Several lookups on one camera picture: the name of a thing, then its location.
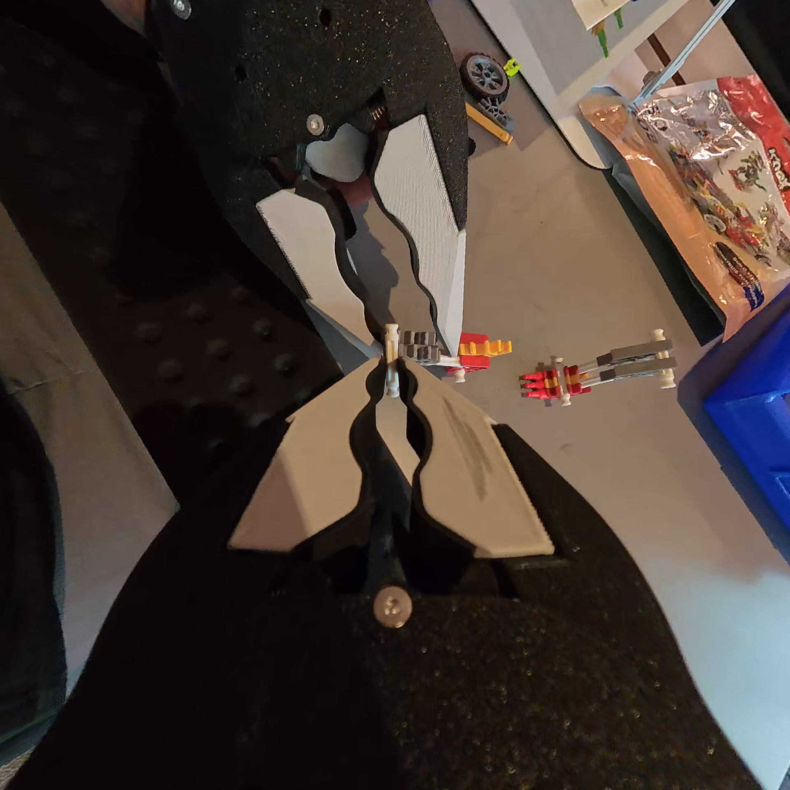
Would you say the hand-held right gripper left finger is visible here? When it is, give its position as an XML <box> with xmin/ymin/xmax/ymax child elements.
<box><xmin>227</xmin><ymin>357</ymin><xmax>380</xmax><ymax>552</ymax></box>

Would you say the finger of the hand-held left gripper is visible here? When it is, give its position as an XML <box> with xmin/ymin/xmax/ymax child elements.
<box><xmin>370</xmin><ymin>113</ymin><xmax>469</xmax><ymax>359</ymax></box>
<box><xmin>255</xmin><ymin>178</ymin><xmax>383</xmax><ymax>359</ymax></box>

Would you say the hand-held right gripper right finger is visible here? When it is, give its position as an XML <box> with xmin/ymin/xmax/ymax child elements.
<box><xmin>398</xmin><ymin>358</ymin><xmax>555</xmax><ymax>559</ymax></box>

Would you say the grey red yellow toy assembly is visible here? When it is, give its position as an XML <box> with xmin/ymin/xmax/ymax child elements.
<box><xmin>395</xmin><ymin>330</ymin><xmax>513</xmax><ymax>383</ymax></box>
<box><xmin>518</xmin><ymin>329</ymin><xmax>680</xmax><ymax>408</ymax></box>

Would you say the yellow toy rod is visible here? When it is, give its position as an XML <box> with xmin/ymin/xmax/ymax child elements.
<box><xmin>464</xmin><ymin>102</ymin><xmax>514</xmax><ymax>147</ymax></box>

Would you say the toy wheel with grey hub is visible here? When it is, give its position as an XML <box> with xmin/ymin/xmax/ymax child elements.
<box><xmin>460</xmin><ymin>52</ymin><xmax>512</xmax><ymax>100</ymax></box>

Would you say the instruction sheet on white stand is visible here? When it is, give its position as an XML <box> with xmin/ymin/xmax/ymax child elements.
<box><xmin>469</xmin><ymin>0</ymin><xmax>738</xmax><ymax>169</ymax></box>

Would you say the toy parts bag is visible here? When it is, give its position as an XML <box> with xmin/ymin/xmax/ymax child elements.
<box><xmin>579</xmin><ymin>75</ymin><xmax>790</xmax><ymax>342</ymax></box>

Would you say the printed instruction sheet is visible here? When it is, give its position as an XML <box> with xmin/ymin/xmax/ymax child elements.
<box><xmin>571</xmin><ymin>0</ymin><xmax>643</xmax><ymax>30</ymax></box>

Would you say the dark clothing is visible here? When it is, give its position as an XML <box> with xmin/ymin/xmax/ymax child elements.
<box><xmin>0</xmin><ymin>383</ymin><xmax>67</xmax><ymax>748</ymax></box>

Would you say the blue plastic bin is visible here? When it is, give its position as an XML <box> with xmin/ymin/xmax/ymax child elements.
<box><xmin>704</xmin><ymin>302</ymin><xmax>790</xmax><ymax>525</ymax></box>

